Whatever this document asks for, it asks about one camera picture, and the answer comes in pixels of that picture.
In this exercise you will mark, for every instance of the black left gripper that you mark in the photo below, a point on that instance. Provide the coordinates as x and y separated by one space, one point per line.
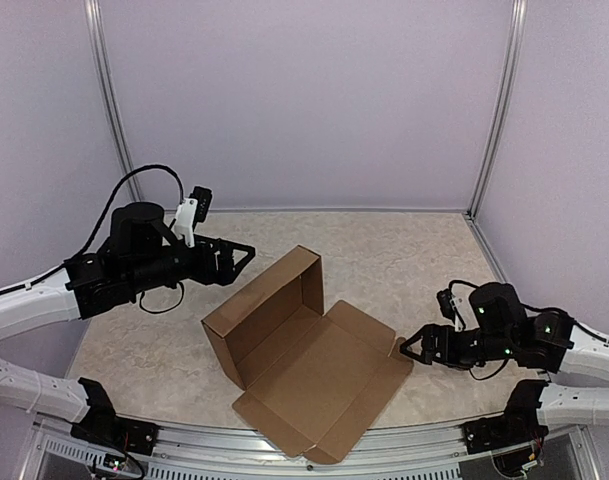
224 271

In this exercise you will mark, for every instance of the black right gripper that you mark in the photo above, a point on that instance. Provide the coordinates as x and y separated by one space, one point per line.
431 333

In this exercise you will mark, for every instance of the brown cardboard box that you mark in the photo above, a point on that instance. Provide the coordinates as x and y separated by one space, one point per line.
313 379

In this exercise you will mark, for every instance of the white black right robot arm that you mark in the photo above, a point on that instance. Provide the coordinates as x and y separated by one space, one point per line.
545 339

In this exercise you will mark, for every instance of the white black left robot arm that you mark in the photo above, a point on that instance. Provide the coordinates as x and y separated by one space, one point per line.
141 253

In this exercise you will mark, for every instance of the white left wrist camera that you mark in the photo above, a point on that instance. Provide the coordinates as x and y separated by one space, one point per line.
189 213

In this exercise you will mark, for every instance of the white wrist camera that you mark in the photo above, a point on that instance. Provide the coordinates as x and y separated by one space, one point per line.
189 213
448 304

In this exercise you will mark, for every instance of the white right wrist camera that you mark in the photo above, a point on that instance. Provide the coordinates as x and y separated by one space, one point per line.
448 304

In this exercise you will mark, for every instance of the aluminium front rail frame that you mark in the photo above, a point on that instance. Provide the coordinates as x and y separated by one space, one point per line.
433 451

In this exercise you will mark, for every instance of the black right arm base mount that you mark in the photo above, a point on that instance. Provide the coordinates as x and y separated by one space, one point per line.
504 430

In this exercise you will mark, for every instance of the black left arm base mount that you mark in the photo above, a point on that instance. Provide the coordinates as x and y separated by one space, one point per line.
102 426

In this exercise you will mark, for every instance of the right aluminium frame post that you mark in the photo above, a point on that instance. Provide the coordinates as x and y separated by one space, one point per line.
502 106

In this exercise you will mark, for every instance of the aluminium frame post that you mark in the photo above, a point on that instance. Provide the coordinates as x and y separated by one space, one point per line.
502 106
93 14

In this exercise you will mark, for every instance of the left aluminium frame post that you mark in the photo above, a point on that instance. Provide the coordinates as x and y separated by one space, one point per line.
93 14

